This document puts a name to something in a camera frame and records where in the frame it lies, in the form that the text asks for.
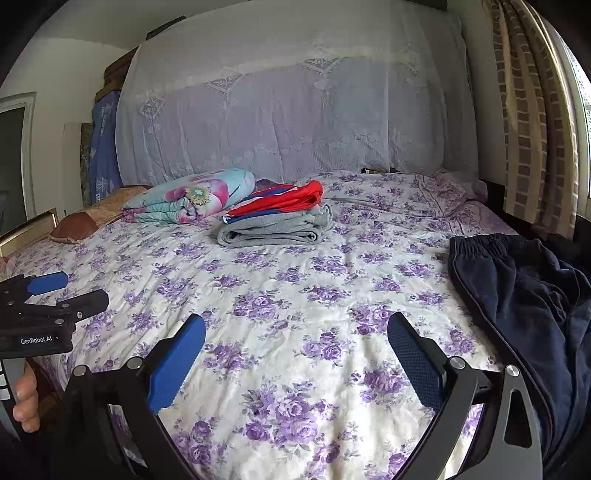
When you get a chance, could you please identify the blue printed cloth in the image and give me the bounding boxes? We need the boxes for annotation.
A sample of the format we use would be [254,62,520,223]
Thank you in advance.
[90,90,123,195]

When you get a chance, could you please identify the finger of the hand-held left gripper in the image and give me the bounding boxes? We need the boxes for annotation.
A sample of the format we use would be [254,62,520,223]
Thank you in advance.
[16,271,69,298]
[44,290,110,321]

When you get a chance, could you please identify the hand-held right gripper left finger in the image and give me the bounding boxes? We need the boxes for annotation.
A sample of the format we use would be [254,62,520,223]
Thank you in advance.
[65,313,207,480]

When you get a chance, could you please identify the white framed window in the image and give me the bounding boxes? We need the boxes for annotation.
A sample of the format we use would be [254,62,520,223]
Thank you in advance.
[0,91,38,227]

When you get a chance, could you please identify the brown pillow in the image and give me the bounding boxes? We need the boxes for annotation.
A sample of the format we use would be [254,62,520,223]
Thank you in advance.
[50,185,151,243]

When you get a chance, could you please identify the brown cardboard box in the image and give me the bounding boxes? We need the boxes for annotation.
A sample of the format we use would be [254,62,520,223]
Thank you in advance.
[95,46,139,100]

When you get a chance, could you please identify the golden bed headboard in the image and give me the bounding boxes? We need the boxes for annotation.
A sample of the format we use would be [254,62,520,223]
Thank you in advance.
[0,208,60,259]

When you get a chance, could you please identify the white lace cover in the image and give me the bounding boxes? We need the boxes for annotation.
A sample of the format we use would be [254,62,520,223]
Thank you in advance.
[115,0,481,188]

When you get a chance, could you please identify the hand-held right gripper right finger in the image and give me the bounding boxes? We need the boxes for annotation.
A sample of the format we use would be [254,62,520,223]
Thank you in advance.
[387,311,543,480]

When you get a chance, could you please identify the beige grey checked curtain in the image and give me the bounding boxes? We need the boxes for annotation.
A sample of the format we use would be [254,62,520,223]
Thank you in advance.
[482,0,580,232]

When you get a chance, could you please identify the teal pink floral quilt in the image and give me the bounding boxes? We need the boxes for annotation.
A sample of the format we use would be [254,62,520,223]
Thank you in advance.
[121,167,257,224]

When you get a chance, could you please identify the person's left hand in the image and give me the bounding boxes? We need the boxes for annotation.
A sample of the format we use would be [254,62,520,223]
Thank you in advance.
[11,359,42,433]

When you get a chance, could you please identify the navy pants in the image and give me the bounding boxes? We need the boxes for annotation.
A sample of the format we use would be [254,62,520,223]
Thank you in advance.
[448,233,591,467]

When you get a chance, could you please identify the purple floral pillow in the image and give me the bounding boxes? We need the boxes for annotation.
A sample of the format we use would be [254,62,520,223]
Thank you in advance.
[416,168,490,217]

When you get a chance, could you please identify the grey pants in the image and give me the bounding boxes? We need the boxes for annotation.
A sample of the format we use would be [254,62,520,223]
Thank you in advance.
[217,204,334,247]

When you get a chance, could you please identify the dark floral panel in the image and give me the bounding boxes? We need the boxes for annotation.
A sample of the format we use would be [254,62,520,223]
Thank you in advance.
[79,122,94,208]

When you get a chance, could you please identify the white leaning board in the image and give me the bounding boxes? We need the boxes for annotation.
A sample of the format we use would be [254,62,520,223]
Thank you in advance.
[62,121,84,217]

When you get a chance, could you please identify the red blue white pants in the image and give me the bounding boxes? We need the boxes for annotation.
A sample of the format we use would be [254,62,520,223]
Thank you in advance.
[222,180,325,224]

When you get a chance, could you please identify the bright curtained window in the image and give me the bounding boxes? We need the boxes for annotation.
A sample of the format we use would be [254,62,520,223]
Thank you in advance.
[549,28,591,199]

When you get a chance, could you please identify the bed with purple floral sheet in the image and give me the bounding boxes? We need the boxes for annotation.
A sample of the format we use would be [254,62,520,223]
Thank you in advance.
[0,168,555,480]

